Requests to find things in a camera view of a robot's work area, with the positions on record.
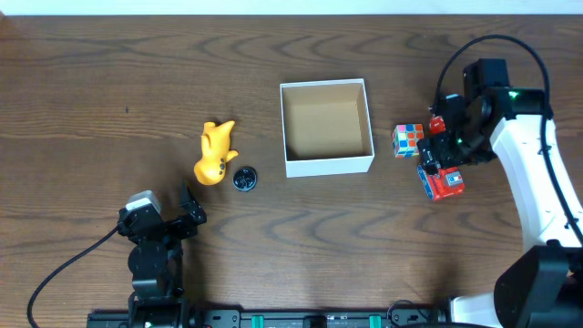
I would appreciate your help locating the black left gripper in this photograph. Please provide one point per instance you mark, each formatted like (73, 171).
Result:
(170, 226)

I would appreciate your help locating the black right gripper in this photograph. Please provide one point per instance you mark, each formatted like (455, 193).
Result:
(431, 152)

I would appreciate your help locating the colourful puzzle cube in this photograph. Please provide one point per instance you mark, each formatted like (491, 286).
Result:
(405, 137)

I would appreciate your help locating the yellow rubber toy animal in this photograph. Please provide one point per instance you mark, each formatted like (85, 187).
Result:
(215, 153)

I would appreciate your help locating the red toy fire truck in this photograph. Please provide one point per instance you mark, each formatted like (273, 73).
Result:
(446, 183)

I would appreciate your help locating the black round cap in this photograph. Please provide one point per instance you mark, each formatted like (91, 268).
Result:
(245, 179)

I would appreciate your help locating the white cardboard box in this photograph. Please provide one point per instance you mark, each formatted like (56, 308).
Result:
(326, 128)

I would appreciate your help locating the red ball with white numbers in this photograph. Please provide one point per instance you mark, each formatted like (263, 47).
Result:
(437, 125)

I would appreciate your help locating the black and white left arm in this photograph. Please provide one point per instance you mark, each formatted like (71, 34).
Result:
(156, 261)

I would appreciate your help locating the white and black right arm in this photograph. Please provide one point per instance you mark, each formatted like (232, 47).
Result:
(543, 288)

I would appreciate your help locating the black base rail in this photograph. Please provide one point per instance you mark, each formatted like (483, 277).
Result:
(396, 317)

